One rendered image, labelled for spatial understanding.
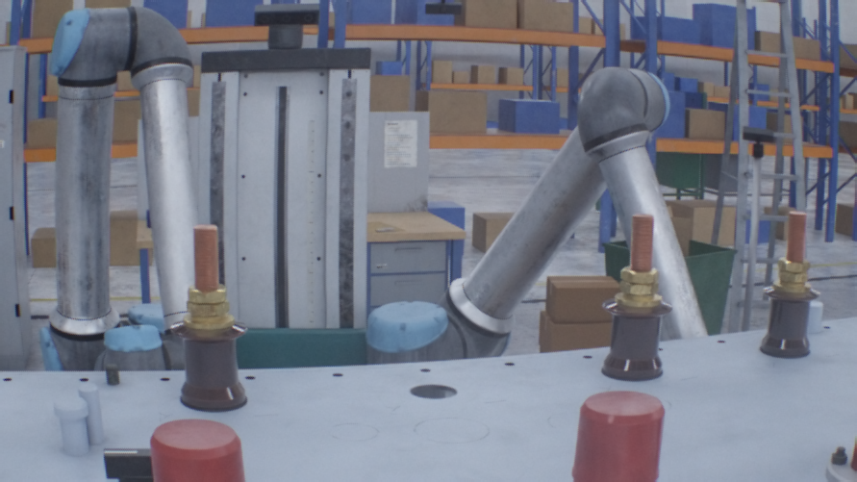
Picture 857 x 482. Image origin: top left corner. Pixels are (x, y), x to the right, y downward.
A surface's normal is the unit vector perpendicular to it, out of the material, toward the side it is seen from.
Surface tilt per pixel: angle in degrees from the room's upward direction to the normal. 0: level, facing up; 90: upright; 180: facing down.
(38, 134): 90
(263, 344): 90
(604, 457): 89
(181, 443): 4
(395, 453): 0
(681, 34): 90
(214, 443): 4
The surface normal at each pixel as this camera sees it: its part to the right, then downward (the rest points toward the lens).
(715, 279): 0.57, 0.22
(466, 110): 0.27, 0.17
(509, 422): 0.02, -0.99
